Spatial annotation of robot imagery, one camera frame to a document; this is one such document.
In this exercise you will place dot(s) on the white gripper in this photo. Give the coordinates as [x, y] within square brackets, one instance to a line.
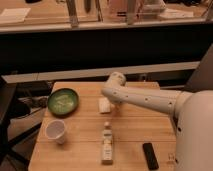
[116, 107]

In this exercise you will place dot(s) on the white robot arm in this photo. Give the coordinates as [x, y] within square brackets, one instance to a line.
[194, 132]

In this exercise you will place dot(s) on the green ceramic bowl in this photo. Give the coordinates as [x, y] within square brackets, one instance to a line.
[62, 102]

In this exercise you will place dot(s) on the white rectangular sponge block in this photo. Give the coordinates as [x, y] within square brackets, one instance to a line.
[104, 105]

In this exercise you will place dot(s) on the small white bottle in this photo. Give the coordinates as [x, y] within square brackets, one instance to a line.
[107, 133]

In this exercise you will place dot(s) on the black remote control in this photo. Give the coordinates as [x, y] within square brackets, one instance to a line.
[150, 156]

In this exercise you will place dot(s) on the white paper cup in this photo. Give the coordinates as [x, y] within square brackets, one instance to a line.
[56, 131]

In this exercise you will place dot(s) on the black office chair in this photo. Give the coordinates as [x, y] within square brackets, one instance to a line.
[11, 107]

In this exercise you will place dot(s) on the white paper sheet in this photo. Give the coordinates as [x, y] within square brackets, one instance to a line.
[13, 15]

